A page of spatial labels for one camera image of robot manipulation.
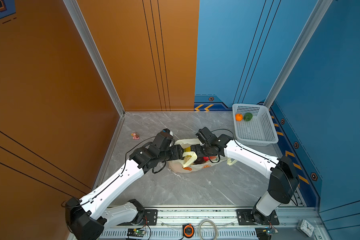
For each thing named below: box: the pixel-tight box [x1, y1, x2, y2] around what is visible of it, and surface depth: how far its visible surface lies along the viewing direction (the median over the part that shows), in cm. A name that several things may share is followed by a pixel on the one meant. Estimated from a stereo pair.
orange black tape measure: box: [182, 223, 195, 239], surface depth 69 cm
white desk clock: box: [297, 218, 315, 238], surface depth 71 cm
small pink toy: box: [131, 132, 140, 140], surface depth 104 cm
